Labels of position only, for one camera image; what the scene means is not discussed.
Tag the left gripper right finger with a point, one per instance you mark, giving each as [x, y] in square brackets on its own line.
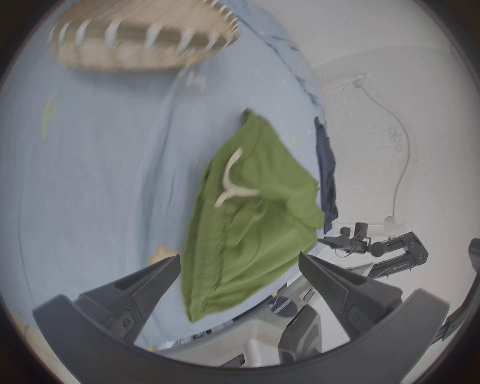
[348, 296]

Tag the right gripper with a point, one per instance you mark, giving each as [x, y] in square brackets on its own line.
[347, 244]

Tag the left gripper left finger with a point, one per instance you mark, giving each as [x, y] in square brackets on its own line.
[131, 300]

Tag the green shorts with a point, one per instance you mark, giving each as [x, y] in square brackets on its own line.
[255, 232]

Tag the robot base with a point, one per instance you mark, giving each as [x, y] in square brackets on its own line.
[258, 330]

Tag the dark blue garment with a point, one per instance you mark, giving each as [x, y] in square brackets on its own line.
[326, 168]

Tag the bed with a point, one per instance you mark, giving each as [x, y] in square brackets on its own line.
[93, 168]

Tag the round woven basket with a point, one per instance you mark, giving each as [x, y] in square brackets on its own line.
[131, 41]

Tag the pale blue quilt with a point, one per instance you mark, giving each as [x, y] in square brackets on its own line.
[285, 48]

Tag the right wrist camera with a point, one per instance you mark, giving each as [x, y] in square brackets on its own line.
[361, 229]

